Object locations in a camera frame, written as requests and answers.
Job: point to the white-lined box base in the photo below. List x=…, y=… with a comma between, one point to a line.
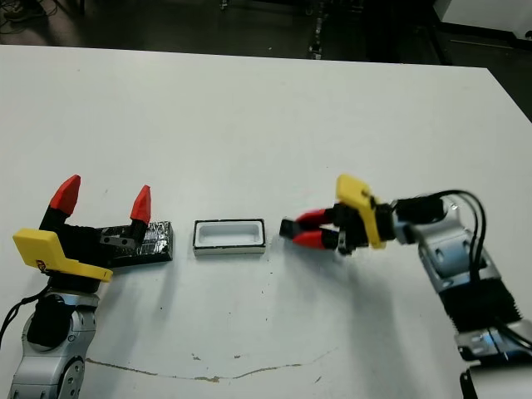
x=228, y=237

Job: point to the black camera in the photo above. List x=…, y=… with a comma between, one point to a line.
x=287, y=228

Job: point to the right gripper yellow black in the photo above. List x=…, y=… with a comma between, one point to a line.
x=365, y=220

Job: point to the black box lid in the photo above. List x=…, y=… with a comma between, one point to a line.
x=156, y=243

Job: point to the white cabinet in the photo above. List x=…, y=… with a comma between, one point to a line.
x=486, y=18

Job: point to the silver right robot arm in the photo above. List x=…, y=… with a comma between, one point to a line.
x=453, y=257

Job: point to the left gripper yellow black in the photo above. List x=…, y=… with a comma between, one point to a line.
x=70, y=257

